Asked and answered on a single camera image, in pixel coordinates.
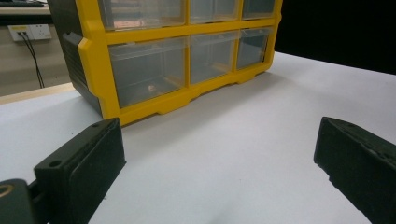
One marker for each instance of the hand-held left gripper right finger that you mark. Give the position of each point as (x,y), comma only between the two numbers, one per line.
(361,168)

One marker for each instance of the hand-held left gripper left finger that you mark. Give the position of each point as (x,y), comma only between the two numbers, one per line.
(84,168)

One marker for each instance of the yellow black drawer organizer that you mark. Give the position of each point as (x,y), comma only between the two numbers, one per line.
(93,62)

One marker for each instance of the set of clear drawers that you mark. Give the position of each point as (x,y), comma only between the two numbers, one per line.
(146,68)

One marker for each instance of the white wall outlet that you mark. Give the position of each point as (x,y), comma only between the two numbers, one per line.
(37,32)

